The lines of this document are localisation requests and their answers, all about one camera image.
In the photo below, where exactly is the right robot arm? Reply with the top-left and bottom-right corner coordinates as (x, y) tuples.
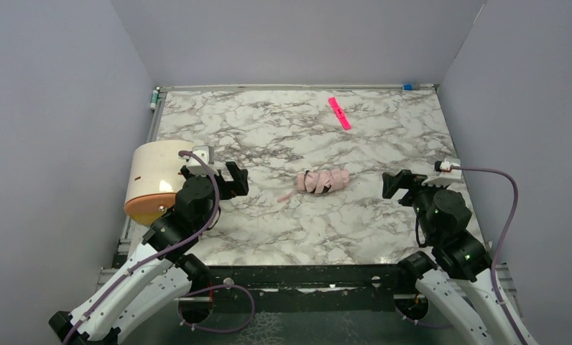
(382, 160), (537, 344)

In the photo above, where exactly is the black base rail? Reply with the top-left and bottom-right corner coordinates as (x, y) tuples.
(176, 264), (430, 319)

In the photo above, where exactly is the cream cylindrical umbrella bin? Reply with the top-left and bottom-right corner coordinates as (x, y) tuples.
(124, 140), (214, 226)

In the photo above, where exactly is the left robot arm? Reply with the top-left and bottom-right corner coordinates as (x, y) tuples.
(49, 162), (249, 344)

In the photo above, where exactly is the pink highlighter marker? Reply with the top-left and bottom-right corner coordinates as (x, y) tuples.
(328, 97), (351, 131)

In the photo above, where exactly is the pink folding umbrella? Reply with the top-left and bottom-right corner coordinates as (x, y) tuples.
(278, 169), (350, 203)

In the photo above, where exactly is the green white marker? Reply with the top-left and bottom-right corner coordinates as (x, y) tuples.
(149, 88), (160, 111)

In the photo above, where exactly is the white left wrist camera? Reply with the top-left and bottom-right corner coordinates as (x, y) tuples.
(186, 145), (217, 175)

